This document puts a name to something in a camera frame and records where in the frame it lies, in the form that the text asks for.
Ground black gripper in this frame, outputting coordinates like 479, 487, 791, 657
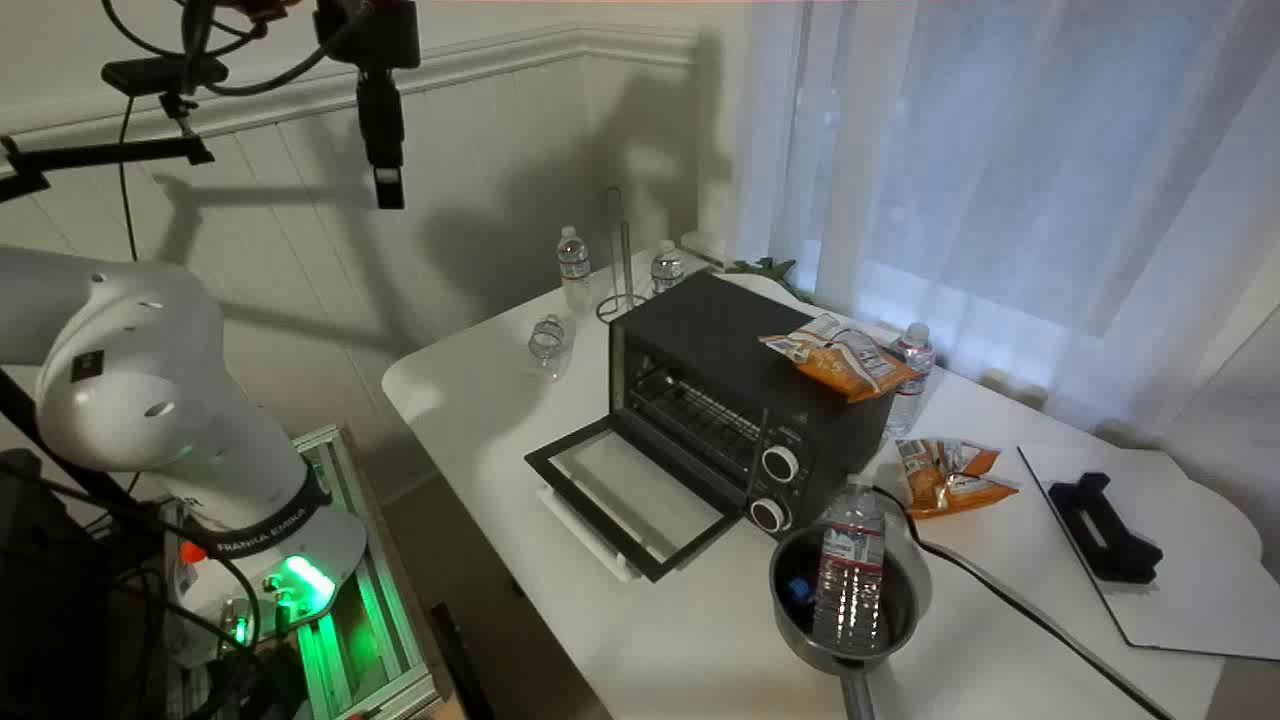
310, 0, 424, 211

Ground glass oven door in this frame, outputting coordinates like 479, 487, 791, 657
524, 406, 741, 584

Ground black toaster oven body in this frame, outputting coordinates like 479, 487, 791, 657
604, 267, 899, 538

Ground tall clear water bottle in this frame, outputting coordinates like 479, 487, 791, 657
551, 219, 601, 318

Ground clear water bottle lying down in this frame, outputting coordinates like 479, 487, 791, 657
524, 311, 578, 380

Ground small clear water bottle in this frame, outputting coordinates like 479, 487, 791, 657
646, 234, 687, 300

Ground green plant sprigs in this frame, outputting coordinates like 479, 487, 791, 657
674, 234, 808, 295

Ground orange snack bag with white label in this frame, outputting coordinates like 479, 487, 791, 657
754, 311, 926, 404

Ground black equipment box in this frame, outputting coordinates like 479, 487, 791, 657
0, 446, 176, 720

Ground clear water bottle with red cap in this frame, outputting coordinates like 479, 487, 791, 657
887, 318, 938, 440

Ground small blue object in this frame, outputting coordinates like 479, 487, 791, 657
780, 573, 820, 630

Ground white sheer curtain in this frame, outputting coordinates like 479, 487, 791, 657
727, 0, 1280, 468

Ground water bottle with red label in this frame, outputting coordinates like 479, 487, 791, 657
808, 487, 892, 661

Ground crumpled orange snack bag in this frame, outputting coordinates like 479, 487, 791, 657
892, 430, 1019, 524

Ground grey metal pot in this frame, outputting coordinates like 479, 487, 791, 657
765, 510, 935, 720

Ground black clamp-shaped object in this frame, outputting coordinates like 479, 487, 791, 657
1045, 468, 1168, 589

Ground white flat board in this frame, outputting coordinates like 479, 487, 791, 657
1011, 440, 1280, 663

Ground black mounted camera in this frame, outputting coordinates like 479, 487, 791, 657
98, 50, 233, 99

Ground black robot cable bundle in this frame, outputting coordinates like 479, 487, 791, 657
94, 0, 331, 267

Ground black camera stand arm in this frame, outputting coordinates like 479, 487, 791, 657
0, 88, 218, 208

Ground green-lit metal frame base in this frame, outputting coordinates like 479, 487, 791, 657
167, 419, 449, 720

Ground black power cable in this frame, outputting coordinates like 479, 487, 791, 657
869, 482, 1168, 720

